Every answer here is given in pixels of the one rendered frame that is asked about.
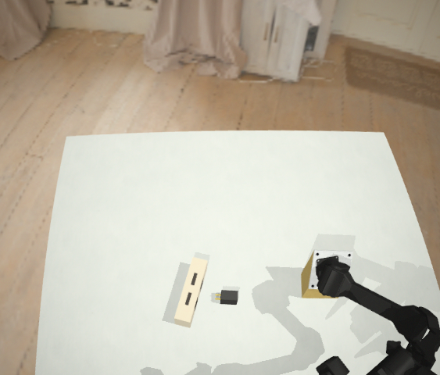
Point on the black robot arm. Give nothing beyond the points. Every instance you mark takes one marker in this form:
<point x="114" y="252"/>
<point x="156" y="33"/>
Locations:
<point x="335" y="280"/>

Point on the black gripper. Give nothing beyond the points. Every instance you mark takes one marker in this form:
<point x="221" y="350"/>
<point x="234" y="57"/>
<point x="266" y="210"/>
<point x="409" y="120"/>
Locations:
<point x="334" y="366"/>

